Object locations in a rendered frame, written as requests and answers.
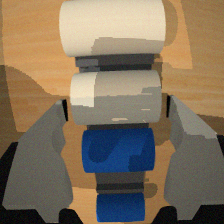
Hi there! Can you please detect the blue cylinder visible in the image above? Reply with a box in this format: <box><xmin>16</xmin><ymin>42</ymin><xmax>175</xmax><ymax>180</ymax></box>
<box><xmin>81</xmin><ymin>128</ymin><xmax>155</xmax><ymax>173</ymax></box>
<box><xmin>96</xmin><ymin>193</ymin><xmax>145</xmax><ymax>222</ymax></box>

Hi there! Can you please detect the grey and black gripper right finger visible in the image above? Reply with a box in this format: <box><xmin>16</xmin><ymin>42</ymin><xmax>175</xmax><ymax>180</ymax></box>
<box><xmin>164</xmin><ymin>95</ymin><xmax>224</xmax><ymax>224</ymax></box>

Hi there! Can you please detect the cream short plastic bar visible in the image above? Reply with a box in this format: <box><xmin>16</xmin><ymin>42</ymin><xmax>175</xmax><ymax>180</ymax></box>
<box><xmin>59</xmin><ymin>0</ymin><xmax>166</xmax><ymax>57</ymax></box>

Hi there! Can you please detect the cream cylinder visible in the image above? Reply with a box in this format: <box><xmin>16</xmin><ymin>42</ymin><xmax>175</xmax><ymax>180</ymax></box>
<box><xmin>70</xmin><ymin>70</ymin><xmax>162</xmax><ymax>125</ymax></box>

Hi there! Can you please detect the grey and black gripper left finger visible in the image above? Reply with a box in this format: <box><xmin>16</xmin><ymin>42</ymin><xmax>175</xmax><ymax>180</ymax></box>
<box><xmin>0</xmin><ymin>99</ymin><xmax>73</xmax><ymax>224</ymax></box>

